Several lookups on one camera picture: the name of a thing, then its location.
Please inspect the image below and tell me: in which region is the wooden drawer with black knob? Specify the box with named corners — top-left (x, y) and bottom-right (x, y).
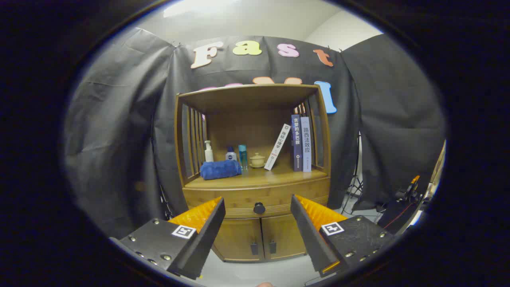
top-left (182, 177), bottom-right (331, 219)

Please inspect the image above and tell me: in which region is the black equipment with orange part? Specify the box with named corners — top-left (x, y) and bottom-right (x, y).
top-left (377, 175), bottom-right (423, 234)

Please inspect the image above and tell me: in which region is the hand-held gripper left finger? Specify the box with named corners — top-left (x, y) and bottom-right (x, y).
top-left (110, 196), bottom-right (226, 280)

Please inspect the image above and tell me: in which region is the wooden cabinet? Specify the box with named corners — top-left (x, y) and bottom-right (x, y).
top-left (174, 84), bottom-right (332, 263)

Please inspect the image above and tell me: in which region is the wooden countertop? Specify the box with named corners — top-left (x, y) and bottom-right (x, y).
top-left (185, 165), bottom-right (328, 189)

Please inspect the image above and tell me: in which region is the lavender book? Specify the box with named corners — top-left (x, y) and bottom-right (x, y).
top-left (300, 116), bottom-right (312, 173)

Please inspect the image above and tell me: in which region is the blue folded towel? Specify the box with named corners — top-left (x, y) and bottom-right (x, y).
top-left (200, 160), bottom-right (242, 180)

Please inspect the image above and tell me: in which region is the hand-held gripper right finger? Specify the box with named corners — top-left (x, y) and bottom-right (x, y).
top-left (290, 194), bottom-right (395, 278)

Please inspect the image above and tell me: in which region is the wooden cabinet door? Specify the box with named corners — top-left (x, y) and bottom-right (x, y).
top-left (212, 217), bottom-right (264, 262)
top-left (261, 213), bottom-right (307, 259)

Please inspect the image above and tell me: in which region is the dark blue book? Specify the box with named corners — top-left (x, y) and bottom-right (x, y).
top-left (291, 114), bottom-right (303, 172)

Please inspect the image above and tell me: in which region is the white book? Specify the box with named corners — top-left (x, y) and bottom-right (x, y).
top-left (264, 123), bottom-right (291, 171)

